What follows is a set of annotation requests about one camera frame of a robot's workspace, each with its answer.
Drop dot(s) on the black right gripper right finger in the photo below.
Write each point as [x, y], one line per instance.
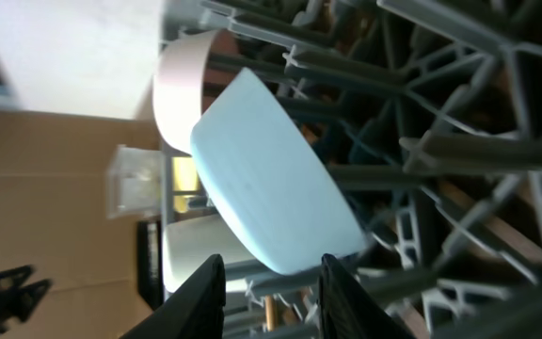
[347, 311]

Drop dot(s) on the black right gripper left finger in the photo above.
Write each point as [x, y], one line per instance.
[194, 311]

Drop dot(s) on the white cup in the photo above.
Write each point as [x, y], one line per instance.
[188, 243]

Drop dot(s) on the wooden chopstick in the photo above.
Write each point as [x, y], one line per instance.
[270, 312]

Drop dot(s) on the yellow plate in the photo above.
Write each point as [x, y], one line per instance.
[186, 181]

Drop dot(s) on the light blue bowl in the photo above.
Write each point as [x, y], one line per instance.
[267, 183]

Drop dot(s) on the white bowl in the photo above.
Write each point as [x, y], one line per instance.
[177, 87]

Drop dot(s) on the grey dishwasher rack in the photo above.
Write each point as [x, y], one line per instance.
[428, 117]

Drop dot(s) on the black plastic tray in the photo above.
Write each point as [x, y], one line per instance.
[148, 255]

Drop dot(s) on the clear plastic bin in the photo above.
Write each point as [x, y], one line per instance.
[133, 182]

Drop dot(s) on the black tripod stand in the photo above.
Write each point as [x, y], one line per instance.
[18, 299]

